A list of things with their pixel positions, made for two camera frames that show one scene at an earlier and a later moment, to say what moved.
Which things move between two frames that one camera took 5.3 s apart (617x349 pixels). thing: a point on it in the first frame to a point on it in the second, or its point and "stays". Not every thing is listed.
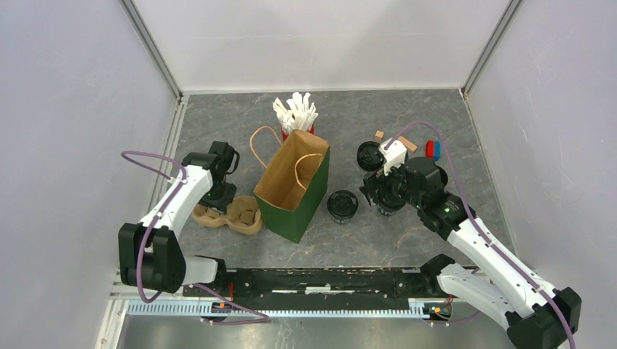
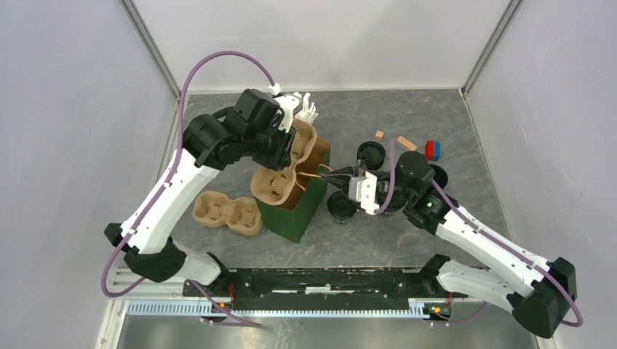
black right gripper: (375, 180) to (343, 178)
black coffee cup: (342, 220) stays
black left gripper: (229, 190) to (281, 159)
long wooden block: (407, 144) stays
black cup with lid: (343, 203) stays
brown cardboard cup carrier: (241, 216) stays
